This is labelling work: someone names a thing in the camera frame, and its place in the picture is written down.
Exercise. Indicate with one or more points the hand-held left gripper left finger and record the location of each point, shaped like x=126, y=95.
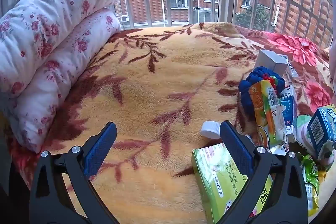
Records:
x=101, y=148

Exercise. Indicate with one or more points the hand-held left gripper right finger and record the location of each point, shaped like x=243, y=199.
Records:
x=235, y=148

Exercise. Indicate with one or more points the green cardboard box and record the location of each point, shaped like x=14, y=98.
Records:
x=218, y=179

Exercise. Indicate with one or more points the red and green plastic toy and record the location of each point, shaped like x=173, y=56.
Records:
x=273, y=81

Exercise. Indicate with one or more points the white bottle cap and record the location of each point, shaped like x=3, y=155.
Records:
x=210, y=129

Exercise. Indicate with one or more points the orange juice carton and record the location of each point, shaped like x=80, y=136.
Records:
x=265, y=111

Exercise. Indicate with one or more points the blue and white carton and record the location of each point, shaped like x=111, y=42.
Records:
x=287, y=106

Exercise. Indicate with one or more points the dark blue cloth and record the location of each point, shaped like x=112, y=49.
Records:
x=252, y=82

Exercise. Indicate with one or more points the white and pink bottle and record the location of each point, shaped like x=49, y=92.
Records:
x=303, y=134

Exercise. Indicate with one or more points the green snack wrapper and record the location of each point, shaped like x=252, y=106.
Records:
x=309, y=171

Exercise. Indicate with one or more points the floral plush blanket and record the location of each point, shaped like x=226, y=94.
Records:
x=157, y=82

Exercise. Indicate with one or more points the blue and green box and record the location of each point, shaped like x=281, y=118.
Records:
x=321, y=129

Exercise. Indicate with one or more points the grey cardboard box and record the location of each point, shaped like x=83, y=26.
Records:
x=270, y=61

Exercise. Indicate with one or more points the crumpled silver wrapper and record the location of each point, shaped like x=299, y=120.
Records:
x=292, y=70

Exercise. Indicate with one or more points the green tree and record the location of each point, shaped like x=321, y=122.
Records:
x=252, y=16

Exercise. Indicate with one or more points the folded pink floral quilt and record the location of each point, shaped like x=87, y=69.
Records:
x=39, y=29

